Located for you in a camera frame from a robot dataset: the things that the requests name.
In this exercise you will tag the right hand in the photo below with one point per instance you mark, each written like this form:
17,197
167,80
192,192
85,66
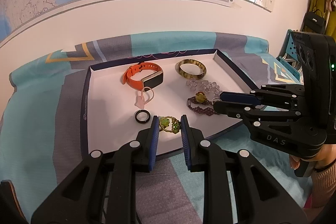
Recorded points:
324,157

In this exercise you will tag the tortoiseshell bangle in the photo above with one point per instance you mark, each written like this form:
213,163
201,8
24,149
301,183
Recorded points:
191,69

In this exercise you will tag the mustard yellow hanging coat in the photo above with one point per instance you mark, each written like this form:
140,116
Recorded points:
328,9

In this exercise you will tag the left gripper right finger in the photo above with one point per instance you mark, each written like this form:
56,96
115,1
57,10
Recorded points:
237,188

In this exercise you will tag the white shallow tray box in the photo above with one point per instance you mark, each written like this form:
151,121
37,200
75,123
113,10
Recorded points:
107,118

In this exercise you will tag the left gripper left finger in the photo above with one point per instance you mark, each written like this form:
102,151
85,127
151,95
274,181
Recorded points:
101,189

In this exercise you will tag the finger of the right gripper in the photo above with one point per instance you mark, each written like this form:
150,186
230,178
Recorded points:
231,111
241,98

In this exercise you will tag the black hanging handbag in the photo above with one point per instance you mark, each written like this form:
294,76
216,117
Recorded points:
314,22

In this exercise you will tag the teal grey patterned bedsheet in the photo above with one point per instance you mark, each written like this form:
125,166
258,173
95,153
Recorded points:
40,127

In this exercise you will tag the blue perforated rack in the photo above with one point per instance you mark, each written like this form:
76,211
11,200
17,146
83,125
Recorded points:
288,57

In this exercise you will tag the orange strap smartwatch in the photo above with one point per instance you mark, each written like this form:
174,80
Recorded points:
143,76

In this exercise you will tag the purple beaded bracelet amber stone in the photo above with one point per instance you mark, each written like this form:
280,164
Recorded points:
200,104

